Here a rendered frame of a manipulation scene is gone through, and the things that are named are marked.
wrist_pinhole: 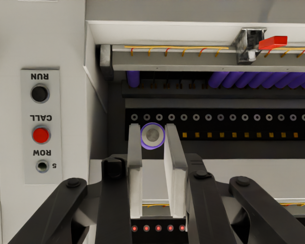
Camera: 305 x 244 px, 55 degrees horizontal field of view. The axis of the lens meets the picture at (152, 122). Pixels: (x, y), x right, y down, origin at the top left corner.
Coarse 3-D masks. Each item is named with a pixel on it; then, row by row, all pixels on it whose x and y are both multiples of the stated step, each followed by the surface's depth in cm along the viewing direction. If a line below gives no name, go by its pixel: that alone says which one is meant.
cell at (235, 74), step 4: (232, 72) 40; (236, 72) 39; (240, 72) 39; (228, 76) 42; (232, 76) 41; (236, 76) 40; (240, 76) 41; (224, 80) 44; (228, 80) 43; (232, 80) 42; (236, 80) 42; (224, 84) 44; (228, 84) 44; (232, 84) 44
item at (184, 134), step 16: (128, 112) 49; (144, 112) 49; (160, 112) 49; (176, 112) 49; (192, 112) 49; (208, 112) 49; (224, 112) 49; (240, 112) 49; (256, 112) 49; (272, 112) 49; (288, 112) 50; (304, 112) 50; (128, 128) 48; (176, 128) 48; (192, 128) 48; (208, 128) 48; (224, 128) 49; (240, 128) 49; (256, 128) 49; (272, 128) 49; (288, 128) 49; (304, 128) 49
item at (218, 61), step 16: (224, 48) 34; (288, 48) 35; (304, 48) 35; (112, 64) 35; (128, 64) 35; (144, 64) 35; (160, 64) 35; (176, 64) 36; (192, 64) 36; (208, 64) 36; (224, 64) 36; (256, 64) 36; (272, 64) 36; (288, 64) 36; (304, 64) 36
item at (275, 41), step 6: (276, 36) 26; (282, 36) 26; (264, 42) 28; (270, 42) 26; (276, 42) 26; (282, 42) 26; (252, 48) 31; (258, 48) 30; (264, 48) 28; (270, 48) 28; (252, 54) 32; (252, 60) 32
